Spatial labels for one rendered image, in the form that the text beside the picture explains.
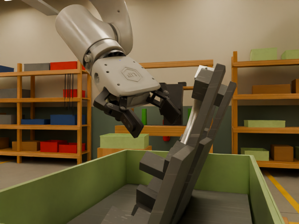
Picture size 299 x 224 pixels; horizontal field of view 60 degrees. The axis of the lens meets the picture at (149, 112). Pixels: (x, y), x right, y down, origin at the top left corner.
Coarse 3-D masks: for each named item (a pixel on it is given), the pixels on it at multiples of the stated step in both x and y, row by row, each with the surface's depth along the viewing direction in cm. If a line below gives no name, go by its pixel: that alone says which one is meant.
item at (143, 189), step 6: (138, 186) 43; (144, 186) 43; (138, 192) 43; (144, 192) 42; (150, 192) 42; (156, 192) 42; (138, 198) 44; (144, 198) 43; (150, 198) 42; (144, 204) 45; (150, 204) 43
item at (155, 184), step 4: (200, 140) 52; (176, 144) 55; (180, 144) 55; (184, 144) 55; (176, 148) 54; (180, 148) 54; (152, 180) 48; (156, 180) 48; (160, 180) 48; (148, 184) 48; (152, 184) 48; (156, 184) 48; (160, 184) 48; (152, 188) 47; (156, 188) 47
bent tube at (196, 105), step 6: (204, 66) 67; (198, 72) 66; (198, 102) 71; (192, 108) 73; (198, 108) 71; (192, 114) 72; (192, 120) 71; (186, 126) 71; (192, 126) 70; (186, 132) 69; (186, 138) 67
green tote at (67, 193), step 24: (72, 168) 59; (96, 168) 69; (120, 168) 84; (216, 168) 79; (240, 168) 77; (0, 192) 41; (24, 192) 45; (48, 192) 51; (72, 192) 59; (96, 192) 69; (240, 192) 77; (264, 192) 40; (0, 216) 41; (24, 216) 45; (48, 216) 51; (72, 216) 59; (264, 216) 39
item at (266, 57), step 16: (272, 48) 448; (240, 64) 454; (256, 64) 447; (272, 64) 441; (288, 64) 474; (240, 96) 453; (256, 96) 447; (272, 96) 441; (288, 96) 435; (240, 128) 457; (256, 128) 451; (272, 128) 445; (288, 128) 439; (272, 144) 478; (256, 160) 454; (272, 160) 454; (288, 160) 445
